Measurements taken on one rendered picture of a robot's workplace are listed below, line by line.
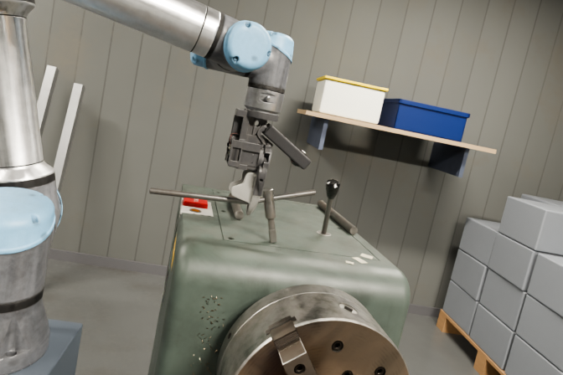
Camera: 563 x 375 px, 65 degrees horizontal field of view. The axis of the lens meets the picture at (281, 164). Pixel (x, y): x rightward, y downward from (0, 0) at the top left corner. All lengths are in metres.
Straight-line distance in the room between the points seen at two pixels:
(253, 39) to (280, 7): 2.93
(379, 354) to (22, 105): 0.69
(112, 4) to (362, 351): 0.64
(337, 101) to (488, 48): 1.57
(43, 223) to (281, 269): 0.41
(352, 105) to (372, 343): 2.43
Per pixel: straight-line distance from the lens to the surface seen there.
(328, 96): 3.04
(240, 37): 0.68
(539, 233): 3.25
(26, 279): 0.73
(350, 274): 0.90
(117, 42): 3.66
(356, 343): 0.75
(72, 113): 3.43
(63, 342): 0.83
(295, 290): 0.80
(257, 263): 0.85
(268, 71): 0.85
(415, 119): 3.21
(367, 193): 3.78
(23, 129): 0.82
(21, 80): 0.82
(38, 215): 0.71
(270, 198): 0.90
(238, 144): 0.85
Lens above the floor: 1.53
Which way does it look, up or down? 7 degrees down
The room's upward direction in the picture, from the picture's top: 12 degrees clockwise
